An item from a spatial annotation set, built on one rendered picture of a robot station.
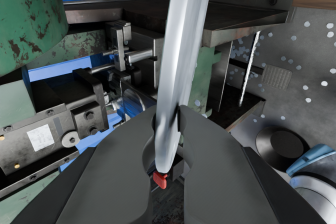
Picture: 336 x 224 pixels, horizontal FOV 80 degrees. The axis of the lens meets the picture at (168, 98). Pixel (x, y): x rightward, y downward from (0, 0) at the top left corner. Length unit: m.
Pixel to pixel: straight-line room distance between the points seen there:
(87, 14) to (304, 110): 1.13
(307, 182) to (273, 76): 0.61
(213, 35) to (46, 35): 0.42
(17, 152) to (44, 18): 0.41
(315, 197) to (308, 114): 0.77
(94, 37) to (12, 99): 0.46
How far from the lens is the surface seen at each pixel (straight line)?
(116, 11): 0.97
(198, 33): 0.29
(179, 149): 0.88
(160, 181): 0.88
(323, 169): 0.57
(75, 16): 0.94
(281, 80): 1.05
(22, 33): 0.33
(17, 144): 0.66
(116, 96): 0.81
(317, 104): 1.23
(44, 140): 0.68
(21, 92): 0.55
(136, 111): 0.71
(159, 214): 2.17
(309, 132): 1.31
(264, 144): 1.42
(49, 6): 0.39
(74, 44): 0.88
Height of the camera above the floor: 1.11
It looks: 37 degrees down
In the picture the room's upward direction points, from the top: 116 degrees counter-clockwise
